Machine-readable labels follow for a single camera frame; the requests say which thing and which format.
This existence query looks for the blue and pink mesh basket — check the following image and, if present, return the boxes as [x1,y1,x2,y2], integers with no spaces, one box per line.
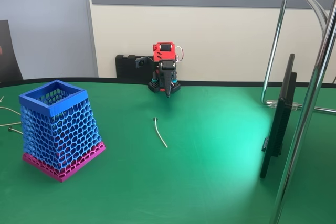
[18,79,107,183]

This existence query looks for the black plastic case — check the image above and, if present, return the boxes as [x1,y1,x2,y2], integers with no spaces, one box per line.
[115,54,154,79]

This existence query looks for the green table cloth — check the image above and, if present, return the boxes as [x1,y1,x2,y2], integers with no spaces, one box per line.
[0,78,336,224]

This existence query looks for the black LED light panel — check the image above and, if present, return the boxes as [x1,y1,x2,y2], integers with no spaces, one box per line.
[259,53,299,180]

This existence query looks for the chrome stand pole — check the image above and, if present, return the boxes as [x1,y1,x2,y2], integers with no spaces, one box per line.
[269,0,336,224]

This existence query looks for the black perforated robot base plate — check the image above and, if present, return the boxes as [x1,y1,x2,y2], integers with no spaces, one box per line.
[148,80,182,94]

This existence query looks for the white and red servo cable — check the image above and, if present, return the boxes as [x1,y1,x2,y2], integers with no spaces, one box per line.
[174,46,185,63]

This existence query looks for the chrome tube frame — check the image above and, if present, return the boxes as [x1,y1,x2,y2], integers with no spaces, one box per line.
[260,0,336,116]

